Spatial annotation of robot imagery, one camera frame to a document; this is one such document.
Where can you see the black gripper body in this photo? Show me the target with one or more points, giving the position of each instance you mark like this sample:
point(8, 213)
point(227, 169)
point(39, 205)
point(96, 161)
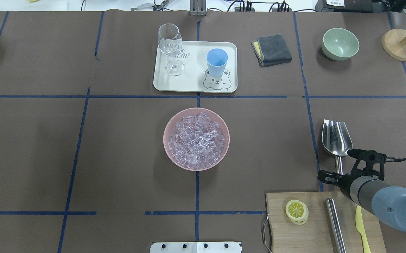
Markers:
point(344, 182)

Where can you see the metal ice scoop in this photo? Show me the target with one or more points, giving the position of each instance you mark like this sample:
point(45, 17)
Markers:
point(337, 141)

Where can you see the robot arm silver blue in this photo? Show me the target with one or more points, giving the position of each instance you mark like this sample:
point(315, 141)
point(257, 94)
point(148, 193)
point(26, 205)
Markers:
point(366, 187)

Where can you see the pile of clear ice cubes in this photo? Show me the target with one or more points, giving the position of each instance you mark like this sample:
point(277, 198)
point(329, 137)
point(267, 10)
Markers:
point(196, 140)

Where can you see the blue plastic cup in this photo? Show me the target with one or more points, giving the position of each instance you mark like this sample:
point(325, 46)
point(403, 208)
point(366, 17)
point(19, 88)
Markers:
point(217, 60)

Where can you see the metal rod on board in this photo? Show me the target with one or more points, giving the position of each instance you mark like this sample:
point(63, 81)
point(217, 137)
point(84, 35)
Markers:
point(334, 223)

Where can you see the yellow plastic knife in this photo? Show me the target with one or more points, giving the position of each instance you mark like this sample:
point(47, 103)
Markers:
point(359, 224)

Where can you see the yellow lemon half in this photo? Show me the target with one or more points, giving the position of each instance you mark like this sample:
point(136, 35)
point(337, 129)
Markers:
point(297, 212)

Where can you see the wooden cutting board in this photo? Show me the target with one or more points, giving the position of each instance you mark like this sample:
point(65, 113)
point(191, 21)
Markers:
point(315, 236)

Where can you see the green bowl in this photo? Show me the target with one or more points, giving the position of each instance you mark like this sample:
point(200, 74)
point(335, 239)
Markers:
point(339, 44)

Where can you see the wooden stand with round base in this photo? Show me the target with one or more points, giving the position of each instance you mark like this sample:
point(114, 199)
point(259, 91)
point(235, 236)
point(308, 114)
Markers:
point(394, 43)

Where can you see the grey folded cloth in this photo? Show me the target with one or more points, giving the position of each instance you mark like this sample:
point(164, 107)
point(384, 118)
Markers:
point(271, 50)

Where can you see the pink bowl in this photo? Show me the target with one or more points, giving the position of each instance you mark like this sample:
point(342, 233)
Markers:
point(196, 139)

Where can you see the cream bear tray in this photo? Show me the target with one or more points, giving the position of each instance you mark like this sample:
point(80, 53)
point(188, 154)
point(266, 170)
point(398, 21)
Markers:
point(195, 77)

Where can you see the clear wine glass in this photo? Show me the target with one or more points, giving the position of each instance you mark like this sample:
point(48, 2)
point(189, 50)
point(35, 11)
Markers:
point(170, 43)

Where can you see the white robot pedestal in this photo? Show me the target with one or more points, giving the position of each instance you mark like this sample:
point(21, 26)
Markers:
point(197, 247)

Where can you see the aluminium frame post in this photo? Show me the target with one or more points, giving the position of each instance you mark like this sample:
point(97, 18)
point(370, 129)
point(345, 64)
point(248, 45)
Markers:
point(198, 8)

